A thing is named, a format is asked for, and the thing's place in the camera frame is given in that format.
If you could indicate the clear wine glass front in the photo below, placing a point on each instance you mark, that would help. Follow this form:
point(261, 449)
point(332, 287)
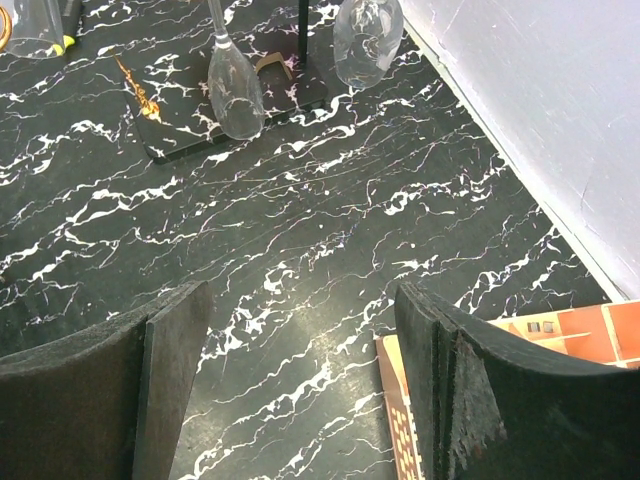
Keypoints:
point(32, 29)

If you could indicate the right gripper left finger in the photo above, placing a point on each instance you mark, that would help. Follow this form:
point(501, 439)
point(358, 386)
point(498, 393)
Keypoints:
point(108, 401)

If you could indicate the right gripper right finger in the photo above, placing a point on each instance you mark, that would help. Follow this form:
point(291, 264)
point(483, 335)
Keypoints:
point(500, 400)

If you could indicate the small yellow black object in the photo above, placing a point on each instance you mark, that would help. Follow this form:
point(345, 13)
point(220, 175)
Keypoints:
point(60, 49)

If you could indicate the tall clear flute glass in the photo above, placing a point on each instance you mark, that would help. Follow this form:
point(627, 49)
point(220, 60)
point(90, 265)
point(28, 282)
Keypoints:
point(234, 88)

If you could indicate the clear wine glass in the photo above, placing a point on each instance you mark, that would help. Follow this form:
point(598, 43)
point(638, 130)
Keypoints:
point(366, 37)
point(32, 29)

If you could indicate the peach plastic organiser basket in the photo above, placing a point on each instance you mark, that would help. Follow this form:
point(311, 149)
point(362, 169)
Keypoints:
point(500, 350)

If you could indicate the gold wire wine glass rack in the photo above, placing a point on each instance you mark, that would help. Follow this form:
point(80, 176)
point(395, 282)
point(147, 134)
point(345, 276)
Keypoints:
point(170, 78)

